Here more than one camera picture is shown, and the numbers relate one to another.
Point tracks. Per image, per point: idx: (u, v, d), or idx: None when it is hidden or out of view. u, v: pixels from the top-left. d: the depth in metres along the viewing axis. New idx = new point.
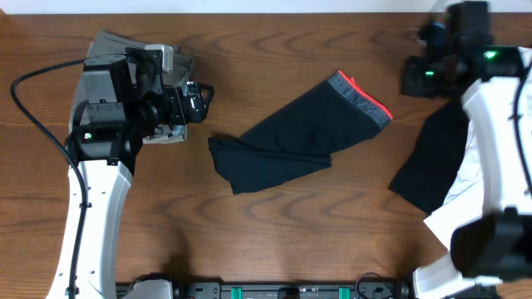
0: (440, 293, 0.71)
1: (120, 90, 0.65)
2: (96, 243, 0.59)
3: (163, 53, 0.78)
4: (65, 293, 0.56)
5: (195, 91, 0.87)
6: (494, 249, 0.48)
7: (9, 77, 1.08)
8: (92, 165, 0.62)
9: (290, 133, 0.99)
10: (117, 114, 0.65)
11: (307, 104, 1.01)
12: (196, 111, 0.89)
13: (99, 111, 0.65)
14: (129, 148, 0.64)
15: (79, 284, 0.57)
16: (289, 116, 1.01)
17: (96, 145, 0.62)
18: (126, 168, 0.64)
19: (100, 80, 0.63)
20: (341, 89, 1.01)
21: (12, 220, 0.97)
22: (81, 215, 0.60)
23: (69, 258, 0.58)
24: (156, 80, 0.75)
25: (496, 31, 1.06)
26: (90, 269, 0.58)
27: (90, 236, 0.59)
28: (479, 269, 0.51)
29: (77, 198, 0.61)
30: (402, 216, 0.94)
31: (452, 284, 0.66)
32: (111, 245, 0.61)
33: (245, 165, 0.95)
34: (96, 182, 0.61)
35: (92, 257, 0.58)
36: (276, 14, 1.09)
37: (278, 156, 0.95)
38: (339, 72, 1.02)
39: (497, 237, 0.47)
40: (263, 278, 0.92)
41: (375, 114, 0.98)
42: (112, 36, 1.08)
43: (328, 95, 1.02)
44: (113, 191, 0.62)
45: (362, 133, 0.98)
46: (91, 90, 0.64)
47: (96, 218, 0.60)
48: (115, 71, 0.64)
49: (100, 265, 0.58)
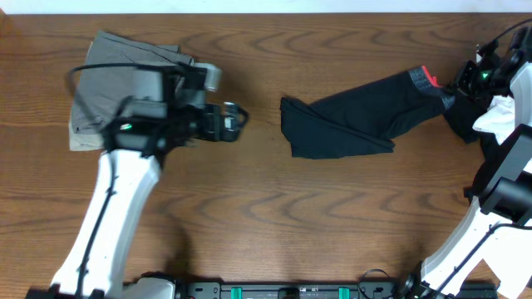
0: (450, 260, 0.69)
1: (165, 90, 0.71)
2: (115, 229, 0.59)
3: (210, 75, 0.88)
4: (76, 271, 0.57)
5: (232, 112, 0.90)
6: (518, 154, 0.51)
7: (7, 77, 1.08)
8: (124, 156, 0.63)
9: (357, 115, 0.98)
10: (157, 110, 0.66)
11: (377, 89, 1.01)
12: (230, 131, 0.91)
13: (141, 107, 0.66)
14: (162, 145, 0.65)
15: (90, 265, 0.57)
16: (345, 106, 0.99)
17: (131, 137, 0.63)
18: (156, 164, 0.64)
19: (151, 80, 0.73)
20: (420, 84, 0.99)
21: (12, 220, 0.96)
22: (106, 201, 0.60)
23: (86, 240, 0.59)
24: (199, 94, 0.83)
25: (495, 31, 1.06)
26: (103, 255, 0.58)
27: (110, 220, 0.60)
28: (495, 184, 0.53)
29: (105, 183, 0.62)
30: (403, 215, 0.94)
31: (465, 236, 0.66)
32: (127, 234, 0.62)
33: (312, 135, 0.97)
34: (125, 171, 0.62)
35: (110, 241, 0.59)
36: (275, 14, 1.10)
37: (342, 129, 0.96)
38: (421, 67, 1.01)
39: (521, 139, 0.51)
40: (263, 278, 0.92)
41: (443, 95, 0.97)
42: (111, 36, 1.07)
43: (399, 85, 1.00)
44: (139, 182, 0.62)
45: (428, 112, 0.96)
46: (140, 87, 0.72)
47: (120, 206, 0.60)
48: (166, 75, 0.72)
49: (113, 251, 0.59)
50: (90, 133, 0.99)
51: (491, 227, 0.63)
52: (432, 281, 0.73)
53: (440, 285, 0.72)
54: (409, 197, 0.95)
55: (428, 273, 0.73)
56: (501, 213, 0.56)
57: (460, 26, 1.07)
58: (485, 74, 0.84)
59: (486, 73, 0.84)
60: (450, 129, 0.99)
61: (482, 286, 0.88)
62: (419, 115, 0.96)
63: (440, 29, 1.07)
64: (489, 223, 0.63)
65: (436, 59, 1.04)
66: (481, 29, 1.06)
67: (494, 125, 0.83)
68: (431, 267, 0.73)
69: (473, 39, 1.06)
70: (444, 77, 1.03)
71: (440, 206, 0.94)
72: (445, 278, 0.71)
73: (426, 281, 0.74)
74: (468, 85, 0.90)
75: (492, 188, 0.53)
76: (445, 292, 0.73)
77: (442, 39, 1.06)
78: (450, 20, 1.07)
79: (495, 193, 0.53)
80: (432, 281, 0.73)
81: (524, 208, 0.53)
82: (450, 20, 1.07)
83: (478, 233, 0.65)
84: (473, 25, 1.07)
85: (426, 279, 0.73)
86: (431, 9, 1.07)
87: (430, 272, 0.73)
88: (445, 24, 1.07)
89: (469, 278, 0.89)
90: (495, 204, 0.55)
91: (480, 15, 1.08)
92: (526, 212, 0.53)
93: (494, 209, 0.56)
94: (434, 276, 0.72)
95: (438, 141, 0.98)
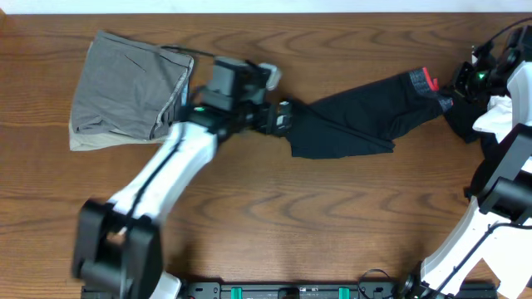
0: (449, 260, 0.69)
1: (234, 88, 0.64)
2: (177, 174, 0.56)
3: (273, 75, 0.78)
4: (131, 197, 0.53)
5: (286, 114, 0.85)
6: (514, 154, 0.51)
7: (7, 77, 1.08)
8: (194, 127, 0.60)
9: (357, 116, 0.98)
10: (224, 104, 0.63)
11: (378, 90, 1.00)
12: (279, 129, 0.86)
13: (212, 98, 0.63)
14: (223, 135, 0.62)
15: (145, 195, 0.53)
16: (346, 107, 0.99)
17: (199, 121, 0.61)
18: (213, 149, 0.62)
19: (220, 74, 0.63)
20: (418, 86, 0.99)
21: (12, 220, 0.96)
22: (173, 152, 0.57)
23: (145, 174, 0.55)
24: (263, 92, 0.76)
25: (495, 31, 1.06)
26: (157, 191, 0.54)
27: (173, 166, 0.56)
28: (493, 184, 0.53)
29: (172, 139, 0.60)
30: (403, 215, 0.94)
31: (465, 236, 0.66)
32: (179, 192, 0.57)
33: (312, 134, 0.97)
34: (194, 135, 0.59)
35: (169, 180, 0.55)
36: (275, 14, 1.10)
37: (342, 130, 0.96)
38: (423, 70, 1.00)
39: (519, 139, 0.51)
40: (263, 278, 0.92)
41: (441, 96, 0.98)
42: (111, 35, 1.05)
43: (399, 86, 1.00)
44: (204, 147, 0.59)
45: (424, 115, 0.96)
46: (211, 79, 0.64)
47: (185, 159, 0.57)
48: (238, 75, 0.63)
49: (168, 193, 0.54)
50: (91, 133, 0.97)
51: (490, 227, 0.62)
52: (432, 281, 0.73)
53: (440, 285, 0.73)
54: (409, 197, 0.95)
55: (427, 273, 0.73)
56: (499, 212, 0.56)
57: (460, 25, 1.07)
58: (480, 75, 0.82)
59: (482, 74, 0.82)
60: (450, 129, 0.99)
61: (482, 285, 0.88)
62: (417, 117, 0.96)
63: (440, 28, 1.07)
64: (488, 223, 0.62)
65: (436, 59, 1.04)
66: (481, 29, 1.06)
67: (494, 124, 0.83)
68: (430, 267, 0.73)
69: (473, 39, 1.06)
70: (444, 77, 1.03)
71: (440, 206, 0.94)
72: (445, 277, 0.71)
73: (425, 281, 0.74)
74: (465, 87, 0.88)
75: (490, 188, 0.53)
76: (445, 292, 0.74)
77: (442, 39, 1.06)
78: (450, 20, 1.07)
79: (492, 193, 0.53)
80: (432, 281, 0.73)
81: (523, 208, 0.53)
82: (450, 20, 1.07)
83: (477, 233, 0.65)
84: (473, 25, 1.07)
85: (426, 279, 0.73)
86: (431, 9, 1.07)
87: (429, 272, 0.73)
88: (445, 24, 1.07)
89: (469, 278, 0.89)
90: (494, 203, 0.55)
91: (480, 15, 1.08)
92: (524, 211, 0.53)
93: (493, 208, 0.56)
94: (433, 276, 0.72)
95: (437, 141, 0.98)
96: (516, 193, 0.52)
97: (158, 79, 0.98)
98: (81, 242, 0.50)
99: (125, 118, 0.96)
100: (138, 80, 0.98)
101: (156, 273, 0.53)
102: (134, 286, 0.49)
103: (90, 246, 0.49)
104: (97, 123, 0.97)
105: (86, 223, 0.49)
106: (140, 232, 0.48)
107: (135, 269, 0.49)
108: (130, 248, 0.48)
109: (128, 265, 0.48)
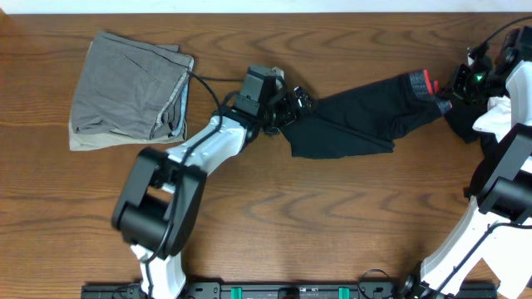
0: (448, 260, 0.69)
1: (263, 95, 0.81)
2: (215, 147, 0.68)
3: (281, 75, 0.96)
4: (182, 151, 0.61)
5: (301, 93, 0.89)
6: (513, 154, 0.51)
7: (7, 76, 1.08)
8: (230, 120, 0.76)
9: (356, 116, 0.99)
10: (253, 109, 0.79)
11: (376, 90, 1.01)
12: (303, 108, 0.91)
13: (243, 103, 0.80)
14: (249, 136, 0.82)
15: (194, 153, 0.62)
16: (345, 108, 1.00)
17: (233, 119, 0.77)
18: (240, 144, 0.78)
19: (254, 84, 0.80)
20: (416, 88, 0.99)
21: (12, 220, 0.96)
22: (213, 133, 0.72)
23: (194, 142, 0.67)
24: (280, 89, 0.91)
25: (495, 31, 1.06)
26: (203, 153, 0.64)
27: (214, 141, 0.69)
28: (492, 184, 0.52)
29: (212, 125, 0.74)
30: (403, 215, 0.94)
31: (465, 236, 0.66)
32: (214, 165, 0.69)
33: (313, 134, 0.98)
34: (230, 124, 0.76)
35: (210, 149, 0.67)
36: (275, 14, 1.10)
37: (342, 130, 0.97)
38: (424, 71, 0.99)
39: (517, 139, 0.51)
40: (263, 278, 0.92)
41: (440, 100, 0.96)
42: (112, 36, 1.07)
43: (398, 87, 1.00)
44: (236, 134, 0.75)
45: (423, 117, 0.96)
46: (244, 87, 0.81)
47: (223, 140, 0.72)
48: (267, 84, 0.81)
49: (210, 158, 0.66)
50: (91, 133, 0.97)
51: (490, 227, 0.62)
52: (432, 281, 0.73)
53: (440, 285, 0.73)
54: (409, 197, 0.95)
55: (427, 273, 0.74)
56: (499, 212, 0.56)
57: (460, 25, 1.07)
58: (478, 76, 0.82)
59: (480, 75, 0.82)
60: (450, 129, 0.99)
61: (482, 286, 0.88)
62: (417, 118, 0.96)
63: (440, 29, 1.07)
64: (487, 223, 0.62)
65: (436, 59, 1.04)
66: (481, 29, 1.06)
67: (494, 124, 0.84)
68: (430, 267, 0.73)
69: (473, 39, 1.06)
70: (444, 77, 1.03)
71: (440, 206, 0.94)
72: (444, 277, 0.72)
73: (425, 281, 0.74)
74: (462, 90, 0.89)
75: (490, 188, 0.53)
76: (445, 292, 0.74)
77: (442, 39, 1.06)
78: (450, 20, 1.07)
79: (491, 193, 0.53)
80: (432, 281, 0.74)
81: (524, 208, 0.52)
82: (450, 20, 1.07)
83: (477, 233, 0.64)
84: (473, 25, 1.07)
85: (426, 279, 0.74)
86: (431, 9, 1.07)
87: (429, 272, 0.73)
88: (445, 24, 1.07)
89: (469, 278, 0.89)
90: (494, 204, 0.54)
91: (480, 15, 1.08)
92: (524, 211, 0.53)
93: (492, 208, 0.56)
94: (433, 276, 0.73)
95: (437, 141, 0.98)
96: (516, 193, 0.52)
97: (158, 79, 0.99)
98: (133, 184, 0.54)
99: (125, 118, 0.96)
100: (138, 80, 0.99)
101: (187, 229, 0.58)
102: (177, 229, 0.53)
103: (143, 187, 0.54)
104: (97, 123, 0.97)
105: (140, 168, 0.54)
106: (191, 176, 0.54)
107: (183, 211, 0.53)
108: (181, 189, 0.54)
109: (178, 205, 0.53)
